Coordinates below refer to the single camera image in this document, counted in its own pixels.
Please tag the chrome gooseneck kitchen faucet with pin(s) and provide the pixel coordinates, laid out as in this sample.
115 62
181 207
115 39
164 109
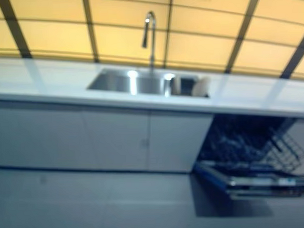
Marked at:
144 38

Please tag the dishwasher with open door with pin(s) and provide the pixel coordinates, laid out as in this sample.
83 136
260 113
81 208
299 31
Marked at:
256 183

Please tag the stainless steel sink basin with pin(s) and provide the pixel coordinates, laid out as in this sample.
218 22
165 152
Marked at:
121 82

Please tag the black dish rack metal rods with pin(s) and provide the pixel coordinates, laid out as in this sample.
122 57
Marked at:
187 85

